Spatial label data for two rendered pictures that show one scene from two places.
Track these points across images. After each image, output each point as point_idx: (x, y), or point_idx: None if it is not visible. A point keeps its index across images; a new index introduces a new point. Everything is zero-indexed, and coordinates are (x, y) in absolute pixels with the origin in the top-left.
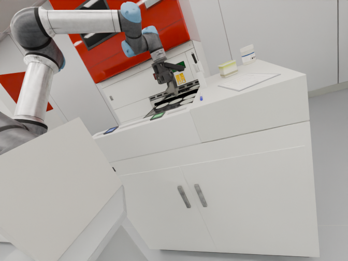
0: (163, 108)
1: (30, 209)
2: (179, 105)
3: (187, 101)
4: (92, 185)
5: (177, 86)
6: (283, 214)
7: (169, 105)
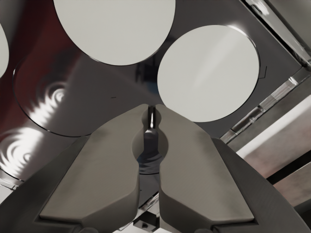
0: (36, 132)
1: None
2: (135, 76)
3: (129, 16)
4: None
5: (221, 142)
6: None
7: (11, 99)
